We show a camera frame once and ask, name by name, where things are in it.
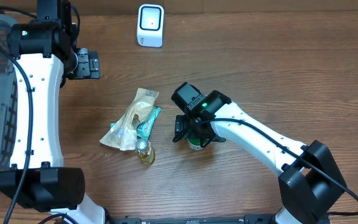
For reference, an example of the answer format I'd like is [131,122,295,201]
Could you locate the white black barcode scanner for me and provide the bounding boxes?
[137,4,165,48]

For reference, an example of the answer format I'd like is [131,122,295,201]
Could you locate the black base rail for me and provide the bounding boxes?
[106,214,275,224]

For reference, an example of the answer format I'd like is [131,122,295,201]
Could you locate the green lid jar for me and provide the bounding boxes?
[188,138,208,150]

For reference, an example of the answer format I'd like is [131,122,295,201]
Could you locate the yellow oil bottle silver cap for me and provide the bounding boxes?
[135,139,155,166]

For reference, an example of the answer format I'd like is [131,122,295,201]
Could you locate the brown snack package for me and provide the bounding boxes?
[99,88,159,151]

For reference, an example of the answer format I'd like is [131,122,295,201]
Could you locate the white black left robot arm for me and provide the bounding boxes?
[0,1,108,223]

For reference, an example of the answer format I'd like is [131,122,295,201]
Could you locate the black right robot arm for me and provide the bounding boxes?
[172,82,346,223]

